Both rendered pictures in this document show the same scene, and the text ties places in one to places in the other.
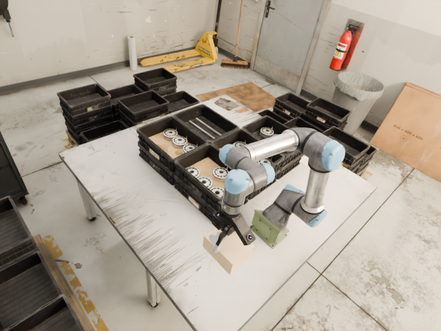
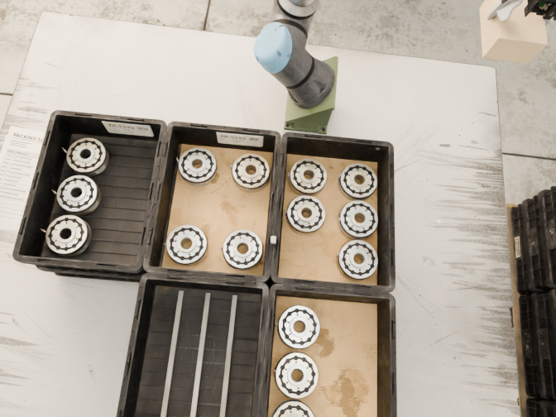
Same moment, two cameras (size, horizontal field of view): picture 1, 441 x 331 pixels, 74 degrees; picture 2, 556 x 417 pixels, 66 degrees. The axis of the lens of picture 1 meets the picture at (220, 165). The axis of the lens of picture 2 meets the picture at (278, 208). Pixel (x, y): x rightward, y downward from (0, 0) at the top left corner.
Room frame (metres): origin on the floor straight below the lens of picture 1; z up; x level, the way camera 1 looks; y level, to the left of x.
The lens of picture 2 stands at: (1.64, 0.19, 1.94)
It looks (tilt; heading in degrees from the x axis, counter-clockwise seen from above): 72 degrees down; 224
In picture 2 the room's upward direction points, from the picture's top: 11 degrees clockwise
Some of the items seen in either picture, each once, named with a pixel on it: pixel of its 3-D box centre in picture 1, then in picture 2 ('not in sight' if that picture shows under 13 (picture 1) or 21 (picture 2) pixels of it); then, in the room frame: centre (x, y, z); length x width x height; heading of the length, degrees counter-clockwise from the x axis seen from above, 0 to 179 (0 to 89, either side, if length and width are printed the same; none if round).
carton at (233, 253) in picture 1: (228, 246); (511, 25); (0.67, -0.08, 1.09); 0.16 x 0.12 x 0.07; 49
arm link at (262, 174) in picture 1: (254, 174); not in sight; (0.76, -0.12, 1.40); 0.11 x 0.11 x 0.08; 43
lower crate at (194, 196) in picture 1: (211, 188); not in sight; (1.28, 0.03, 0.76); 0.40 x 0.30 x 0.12; 51
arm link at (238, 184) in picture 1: (236, 187); not in sight; (0.68, -0.06, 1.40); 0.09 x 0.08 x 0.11; 133
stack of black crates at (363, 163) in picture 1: (350, 152); not in sight; (2.62, -1.36, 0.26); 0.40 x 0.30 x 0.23; 49
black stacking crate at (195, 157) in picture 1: (213, 176); (331, 215); (1.28, 0.03, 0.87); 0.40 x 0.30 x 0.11; 51
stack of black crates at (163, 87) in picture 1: (155, 94); not in sight; (3.03, 0.87, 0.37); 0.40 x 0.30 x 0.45; 139
